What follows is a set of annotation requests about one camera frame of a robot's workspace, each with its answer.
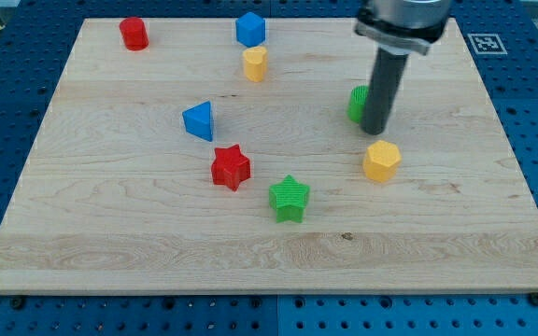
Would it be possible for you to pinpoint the green cylinder block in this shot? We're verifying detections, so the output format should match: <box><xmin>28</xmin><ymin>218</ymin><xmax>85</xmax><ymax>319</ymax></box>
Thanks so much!
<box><xmin>347</xmin><ymin>85</ymin><xmax>369</xmax><ymax>124</ymax></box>

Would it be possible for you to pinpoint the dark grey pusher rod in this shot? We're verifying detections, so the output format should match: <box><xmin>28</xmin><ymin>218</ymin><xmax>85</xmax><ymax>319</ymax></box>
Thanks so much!
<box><xmin>360</xmin><ymin>47</ymin><xmax>408</xmax><ymax>135</ymax></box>

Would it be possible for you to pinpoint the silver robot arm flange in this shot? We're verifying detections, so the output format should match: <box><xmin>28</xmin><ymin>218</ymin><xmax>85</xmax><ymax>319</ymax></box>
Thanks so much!
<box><xmin>354</xmin><ymin>0</ymin><xmax>451</xmax><ymax>55</ymax></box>

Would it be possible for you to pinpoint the wooden board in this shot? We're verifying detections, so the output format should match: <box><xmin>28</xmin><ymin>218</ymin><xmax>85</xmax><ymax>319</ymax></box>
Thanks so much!
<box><xmin>0</xmin><ymin>18</ymin><xmax>538</xmax><ymax>296</ymax></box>

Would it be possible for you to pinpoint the green star block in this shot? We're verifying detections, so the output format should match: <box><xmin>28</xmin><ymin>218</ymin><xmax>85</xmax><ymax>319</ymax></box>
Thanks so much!
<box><xmin>269</xmin><ymin>175</ymin><xmax>310</xmax><ymax>223</ymax></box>

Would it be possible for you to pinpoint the red star block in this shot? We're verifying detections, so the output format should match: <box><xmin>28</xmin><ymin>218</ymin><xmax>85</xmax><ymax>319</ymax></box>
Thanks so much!
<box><xmin>211</xmin><ymin>144</ymin><xmax>251</xmax><ymax>191</ymax></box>

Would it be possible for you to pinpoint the blue triangle block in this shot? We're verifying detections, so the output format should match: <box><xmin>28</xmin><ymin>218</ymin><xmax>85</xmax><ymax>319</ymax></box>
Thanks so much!
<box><xmin>182</xmin><ymin>101</ymin><xmax>214</xmax><ymax>142</ymax></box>

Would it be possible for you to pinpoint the yellow hexagon block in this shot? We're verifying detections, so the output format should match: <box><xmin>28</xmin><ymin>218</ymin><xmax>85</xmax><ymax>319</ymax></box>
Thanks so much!
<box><xmin>362</xmin><ymin>140</ymin><xmax>402</xmax><ymax>182</ymax></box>

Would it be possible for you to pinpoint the blue cube block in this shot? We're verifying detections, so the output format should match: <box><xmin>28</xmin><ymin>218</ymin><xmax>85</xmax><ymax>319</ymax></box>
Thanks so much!
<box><xmin>235</xmin><ymin>12</ymin><xmax>266</xmax><ymax>48</ymax></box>

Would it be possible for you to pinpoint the red cylinder block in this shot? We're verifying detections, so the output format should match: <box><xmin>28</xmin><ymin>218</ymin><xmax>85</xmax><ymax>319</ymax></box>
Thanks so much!
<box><xmin>119</xmin><ymin>17</ymin><xmax>149</xmax><ymax>51</ymax></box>

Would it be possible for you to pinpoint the white fiducial marker tag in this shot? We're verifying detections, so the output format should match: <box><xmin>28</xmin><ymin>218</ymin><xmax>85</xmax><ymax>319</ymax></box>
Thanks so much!
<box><xmin>468</xmin><ymin>33</ymin><xmax>507</xmax><ymax>55</ymax></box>

